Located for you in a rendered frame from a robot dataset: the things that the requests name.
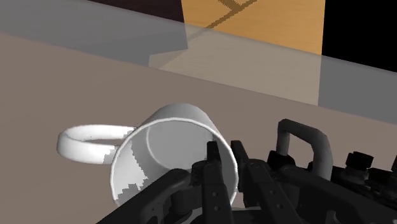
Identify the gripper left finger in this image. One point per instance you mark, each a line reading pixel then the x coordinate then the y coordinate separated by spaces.
pixel 214 189

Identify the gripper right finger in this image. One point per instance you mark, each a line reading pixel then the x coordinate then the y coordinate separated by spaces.
pixel 263 189

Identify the white mug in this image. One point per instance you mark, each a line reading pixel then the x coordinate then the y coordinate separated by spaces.
pixel 173 145

